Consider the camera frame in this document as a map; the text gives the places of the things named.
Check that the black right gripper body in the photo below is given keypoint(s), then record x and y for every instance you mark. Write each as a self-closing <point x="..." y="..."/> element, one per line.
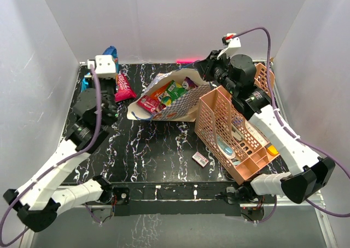
<point x="218" y="70"/>

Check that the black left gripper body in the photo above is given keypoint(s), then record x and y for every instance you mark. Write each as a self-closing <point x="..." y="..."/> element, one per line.
<point x="108" y="89"/>

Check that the pink snack bag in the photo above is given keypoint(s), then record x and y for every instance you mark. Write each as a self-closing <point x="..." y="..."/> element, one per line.
<point x="123" y="89"/>

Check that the checkered paper bag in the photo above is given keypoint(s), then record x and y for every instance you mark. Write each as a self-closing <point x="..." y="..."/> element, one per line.
<point x="184" y="109"/>

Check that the blue chips bag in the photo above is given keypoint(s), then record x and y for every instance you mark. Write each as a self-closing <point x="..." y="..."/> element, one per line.
<point x="86" y="83"/>

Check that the red snack packet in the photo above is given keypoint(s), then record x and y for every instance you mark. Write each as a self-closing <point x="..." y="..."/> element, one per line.
<point x="151" y="105"/>

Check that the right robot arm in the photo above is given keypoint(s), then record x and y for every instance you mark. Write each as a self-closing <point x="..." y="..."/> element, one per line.
<point x="252" y="96"/>

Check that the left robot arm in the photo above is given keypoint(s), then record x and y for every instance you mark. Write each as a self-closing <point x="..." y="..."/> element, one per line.
<point x="39" y="201"/>

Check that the purple berries candy packet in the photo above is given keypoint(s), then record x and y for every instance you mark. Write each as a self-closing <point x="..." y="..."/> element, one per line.
<point x="188" y="84"/>

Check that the green snack packet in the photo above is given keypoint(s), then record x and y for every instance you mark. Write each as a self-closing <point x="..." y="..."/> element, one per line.
<point x="172" y="93"/>

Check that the pink mesh file organizer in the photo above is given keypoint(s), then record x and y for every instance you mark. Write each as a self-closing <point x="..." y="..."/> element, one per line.
<point x="217" y="117"/>

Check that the orange snack packet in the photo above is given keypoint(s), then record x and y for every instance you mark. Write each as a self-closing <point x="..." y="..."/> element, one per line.
<point x="159" y="93"/>

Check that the blue tape dispenser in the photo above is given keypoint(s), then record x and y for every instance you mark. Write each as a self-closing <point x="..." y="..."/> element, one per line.
<point x="226" y="150"/>

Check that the yellow object in organizer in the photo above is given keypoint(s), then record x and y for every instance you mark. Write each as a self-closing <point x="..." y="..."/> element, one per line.
<point x="272" y="150"/>

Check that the small red white box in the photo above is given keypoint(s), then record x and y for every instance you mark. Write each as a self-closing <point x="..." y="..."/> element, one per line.
<point x="200" y="159"/>

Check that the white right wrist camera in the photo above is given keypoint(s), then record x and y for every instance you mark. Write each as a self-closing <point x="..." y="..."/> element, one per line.
<point x="232" y="44"/>

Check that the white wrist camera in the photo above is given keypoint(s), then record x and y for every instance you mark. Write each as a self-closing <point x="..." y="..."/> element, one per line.
<point x="104" y="66"/>
<point x="232" y="44"/>

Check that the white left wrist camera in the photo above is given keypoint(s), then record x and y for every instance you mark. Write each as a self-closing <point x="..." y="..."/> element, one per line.
<point x="104" y="66"/>

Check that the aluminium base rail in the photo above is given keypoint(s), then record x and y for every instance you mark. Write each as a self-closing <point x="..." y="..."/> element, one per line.
<point x="188" y="215"/>

